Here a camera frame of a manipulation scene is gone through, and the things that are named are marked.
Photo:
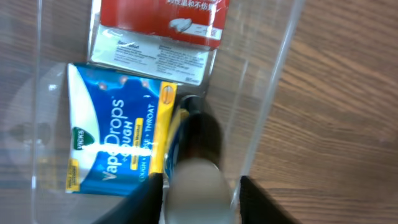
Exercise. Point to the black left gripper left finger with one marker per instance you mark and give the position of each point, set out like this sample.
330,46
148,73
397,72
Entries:
142,206

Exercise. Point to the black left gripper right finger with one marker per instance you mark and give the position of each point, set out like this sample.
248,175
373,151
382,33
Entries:
258,207

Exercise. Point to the dark bottle white cap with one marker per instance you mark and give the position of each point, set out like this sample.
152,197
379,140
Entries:
198,191

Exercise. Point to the blue yellow VapoDrops box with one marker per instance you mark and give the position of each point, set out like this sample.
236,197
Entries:
118,126

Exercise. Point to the white medicine box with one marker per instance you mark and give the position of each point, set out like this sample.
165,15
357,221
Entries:
147,55

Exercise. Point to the red medicine box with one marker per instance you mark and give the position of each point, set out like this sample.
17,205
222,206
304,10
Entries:
199,22

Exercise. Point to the clear plastic container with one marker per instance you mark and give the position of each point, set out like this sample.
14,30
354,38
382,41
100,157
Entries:
239,84

